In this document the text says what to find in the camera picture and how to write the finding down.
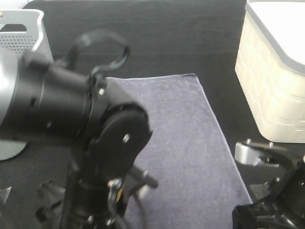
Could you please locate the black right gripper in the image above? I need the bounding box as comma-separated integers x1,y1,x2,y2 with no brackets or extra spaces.
232,141,305,229

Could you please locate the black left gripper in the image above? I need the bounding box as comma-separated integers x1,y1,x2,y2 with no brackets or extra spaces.
35,164,159,229

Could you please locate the grey-purple towel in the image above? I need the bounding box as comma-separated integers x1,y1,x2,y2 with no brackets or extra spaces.
114,74,251,229

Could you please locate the left robot arm black grey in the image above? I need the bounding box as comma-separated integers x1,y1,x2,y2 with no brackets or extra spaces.
0,51,158,229

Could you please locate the left clear tape strip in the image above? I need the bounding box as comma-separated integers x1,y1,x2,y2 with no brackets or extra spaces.
0,187,12,205

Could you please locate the white storage bin grey rim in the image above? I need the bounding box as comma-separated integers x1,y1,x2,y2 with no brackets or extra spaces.
235,0,305,143

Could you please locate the grey perforated laundry basket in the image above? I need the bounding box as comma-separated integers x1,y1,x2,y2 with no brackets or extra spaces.
0,9,54,161

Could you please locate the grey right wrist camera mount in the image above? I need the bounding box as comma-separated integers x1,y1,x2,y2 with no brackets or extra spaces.
234,139,281,167

